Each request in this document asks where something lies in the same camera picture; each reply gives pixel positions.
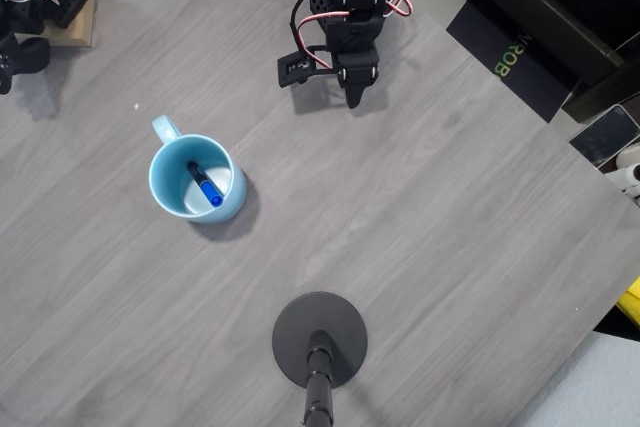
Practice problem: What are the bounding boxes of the blue marker with black barrel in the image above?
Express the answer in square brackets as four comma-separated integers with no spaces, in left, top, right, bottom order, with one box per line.
[186,160,224,208]

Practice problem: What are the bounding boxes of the light blue ceramic mug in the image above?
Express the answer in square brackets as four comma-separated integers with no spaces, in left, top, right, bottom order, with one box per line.
[148,115,247,226]

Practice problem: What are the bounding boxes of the black box with green letters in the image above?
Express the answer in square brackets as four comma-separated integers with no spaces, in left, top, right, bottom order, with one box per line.
[445,0,584,124]

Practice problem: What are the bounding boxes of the black smartphone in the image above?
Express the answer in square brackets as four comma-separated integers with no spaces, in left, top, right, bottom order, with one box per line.
[568,104,640,168]

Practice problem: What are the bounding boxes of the white plastic device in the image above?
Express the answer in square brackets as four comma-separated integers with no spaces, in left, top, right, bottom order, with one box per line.
[604,143,640,206]

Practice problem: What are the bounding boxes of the wooden base board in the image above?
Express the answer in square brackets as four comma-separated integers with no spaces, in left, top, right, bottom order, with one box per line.
[13,0,98,48]

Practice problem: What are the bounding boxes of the yellow object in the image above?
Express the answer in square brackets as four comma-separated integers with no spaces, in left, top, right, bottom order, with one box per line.
[615,276,640,326]

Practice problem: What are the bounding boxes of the light grey cloth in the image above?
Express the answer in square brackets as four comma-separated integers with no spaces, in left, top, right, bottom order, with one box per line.
[514,330,640,427]

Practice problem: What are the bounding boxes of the black gripper camera mount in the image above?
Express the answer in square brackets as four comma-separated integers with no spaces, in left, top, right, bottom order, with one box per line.
[277,49,331,88]

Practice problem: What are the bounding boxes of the red white servo cable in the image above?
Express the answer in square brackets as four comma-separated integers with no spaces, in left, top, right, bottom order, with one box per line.
[294,0,415,71]

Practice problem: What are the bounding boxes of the black camera cable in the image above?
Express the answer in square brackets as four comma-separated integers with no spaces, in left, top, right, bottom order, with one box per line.
[288,0,331,56]

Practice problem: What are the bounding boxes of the black round-base camera stand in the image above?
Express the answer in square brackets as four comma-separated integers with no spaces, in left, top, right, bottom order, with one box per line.
[271,291,369,427]

